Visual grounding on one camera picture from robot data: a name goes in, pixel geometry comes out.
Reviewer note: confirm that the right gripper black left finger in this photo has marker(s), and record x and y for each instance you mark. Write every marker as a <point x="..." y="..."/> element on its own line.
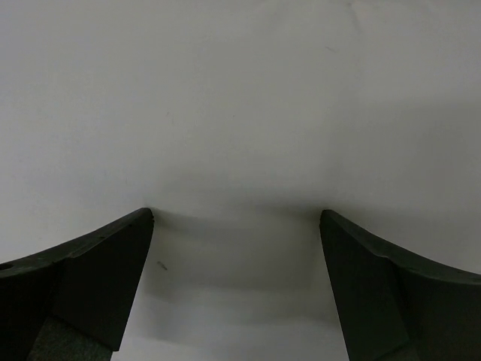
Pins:
<point x="73" y="301"/>

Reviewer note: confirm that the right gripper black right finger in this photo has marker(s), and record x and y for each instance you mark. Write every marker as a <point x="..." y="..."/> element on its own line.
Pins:
<point x="394" y="304"/>

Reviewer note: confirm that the white pillow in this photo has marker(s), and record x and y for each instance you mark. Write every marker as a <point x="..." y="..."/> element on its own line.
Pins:
<point x="237" y="123"/>

